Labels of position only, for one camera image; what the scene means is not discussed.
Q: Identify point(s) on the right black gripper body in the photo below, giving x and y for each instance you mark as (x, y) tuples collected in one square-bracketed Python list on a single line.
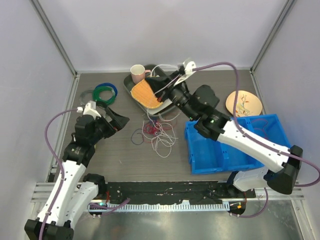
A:
[(180, 97)]

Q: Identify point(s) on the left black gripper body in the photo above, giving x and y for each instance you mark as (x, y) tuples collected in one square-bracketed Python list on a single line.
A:
[(102, 129)]

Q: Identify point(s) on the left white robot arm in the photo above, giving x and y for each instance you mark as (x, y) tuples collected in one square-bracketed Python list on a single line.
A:
[(73, 191)]

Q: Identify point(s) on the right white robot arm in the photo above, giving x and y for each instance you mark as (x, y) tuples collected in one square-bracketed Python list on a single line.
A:
[(281, 164)]

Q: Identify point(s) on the orange woven mat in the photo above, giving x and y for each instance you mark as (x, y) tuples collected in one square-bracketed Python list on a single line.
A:
[(144, 95)]

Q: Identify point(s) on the dark grey tray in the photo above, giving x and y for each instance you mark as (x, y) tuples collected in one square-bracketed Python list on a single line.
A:
[(159, 70)]

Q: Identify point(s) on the pink ceramic mug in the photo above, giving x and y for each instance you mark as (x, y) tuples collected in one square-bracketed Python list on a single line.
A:
[(138, 73)]

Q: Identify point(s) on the blue plastic bin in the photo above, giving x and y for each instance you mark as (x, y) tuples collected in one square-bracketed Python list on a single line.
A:
[(206, 156)]

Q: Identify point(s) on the beige painted plate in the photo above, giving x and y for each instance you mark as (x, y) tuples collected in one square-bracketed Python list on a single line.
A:
[(247, 104)]

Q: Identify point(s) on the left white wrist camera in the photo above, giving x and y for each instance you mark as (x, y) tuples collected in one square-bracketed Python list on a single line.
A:
[(89, 109)]

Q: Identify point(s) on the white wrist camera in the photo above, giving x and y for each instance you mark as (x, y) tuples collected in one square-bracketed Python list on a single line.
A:
[(89, 109), (188, 66)]

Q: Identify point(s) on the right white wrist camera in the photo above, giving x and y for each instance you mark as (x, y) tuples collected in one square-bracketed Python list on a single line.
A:
[(188, 66)]

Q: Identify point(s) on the grey slotted cable duct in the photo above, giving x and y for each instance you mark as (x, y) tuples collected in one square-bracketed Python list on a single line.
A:
[(183, 207)]

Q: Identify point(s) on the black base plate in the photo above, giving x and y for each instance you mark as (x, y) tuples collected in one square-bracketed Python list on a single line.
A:
[(171, 192)]

